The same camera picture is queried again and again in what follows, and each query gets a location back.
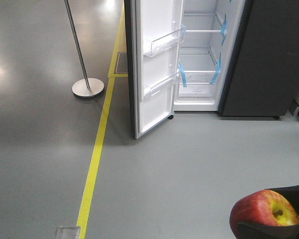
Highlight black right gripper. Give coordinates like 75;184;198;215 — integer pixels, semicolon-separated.
237;185;299;239

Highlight red yellow apple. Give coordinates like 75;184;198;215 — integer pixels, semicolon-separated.
229;189;299;239

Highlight dark grey fridge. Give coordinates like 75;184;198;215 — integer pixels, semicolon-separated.
173;0;299;117

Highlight middle clear door bin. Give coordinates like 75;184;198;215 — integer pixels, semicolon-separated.
143;73;179;99

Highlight clear door bin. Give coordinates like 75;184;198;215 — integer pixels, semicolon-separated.
143;73;179;99
143;25;186;57

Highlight upper clear door bin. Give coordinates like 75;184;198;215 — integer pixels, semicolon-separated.
143;25;186;57

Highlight metal stand with round base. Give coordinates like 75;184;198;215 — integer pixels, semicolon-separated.
64;0;104;98

